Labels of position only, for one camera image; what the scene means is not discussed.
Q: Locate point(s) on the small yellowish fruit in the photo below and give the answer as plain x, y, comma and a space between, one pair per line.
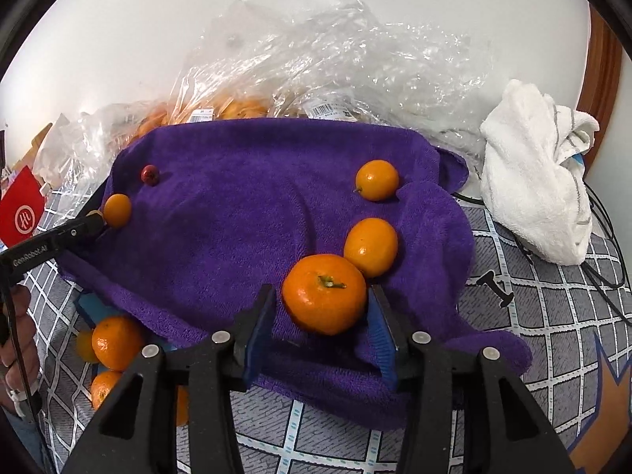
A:
84, 346

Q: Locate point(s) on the purple towel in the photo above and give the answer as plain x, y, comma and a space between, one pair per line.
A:
247, 207

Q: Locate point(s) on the white towel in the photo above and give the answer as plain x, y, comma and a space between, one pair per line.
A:
538, 168

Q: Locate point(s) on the person's left hand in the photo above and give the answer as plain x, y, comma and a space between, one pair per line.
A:
22, 350

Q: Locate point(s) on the white plastic bag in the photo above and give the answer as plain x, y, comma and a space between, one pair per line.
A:
57, 145

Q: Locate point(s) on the blue box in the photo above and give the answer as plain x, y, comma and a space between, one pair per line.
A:
578, 159

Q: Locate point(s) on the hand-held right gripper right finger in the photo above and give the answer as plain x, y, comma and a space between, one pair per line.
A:
382, 335

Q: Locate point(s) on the large clear plastic bag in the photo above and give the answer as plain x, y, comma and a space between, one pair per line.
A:
316, 49

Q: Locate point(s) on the small black clip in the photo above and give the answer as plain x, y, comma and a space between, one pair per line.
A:
496, 290

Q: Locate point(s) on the red paper bag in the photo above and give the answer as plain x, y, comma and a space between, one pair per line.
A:
22, 212

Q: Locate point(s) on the brown wooden door frame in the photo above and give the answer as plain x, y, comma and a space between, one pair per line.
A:
605, 84

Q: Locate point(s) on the small red fruit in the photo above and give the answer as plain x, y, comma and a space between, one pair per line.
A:
150, 175

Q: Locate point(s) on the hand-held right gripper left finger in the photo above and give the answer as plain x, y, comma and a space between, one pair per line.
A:
259, 335

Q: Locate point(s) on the crumpled clear plastic bag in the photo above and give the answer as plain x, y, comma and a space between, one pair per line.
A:
108, 123

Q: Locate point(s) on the large orange mandarin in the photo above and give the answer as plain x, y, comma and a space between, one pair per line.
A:
323, 296

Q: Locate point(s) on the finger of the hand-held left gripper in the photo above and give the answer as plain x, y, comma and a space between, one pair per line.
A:
79, 228

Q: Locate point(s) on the bagged oranges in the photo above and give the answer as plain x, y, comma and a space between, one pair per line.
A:
242, 108

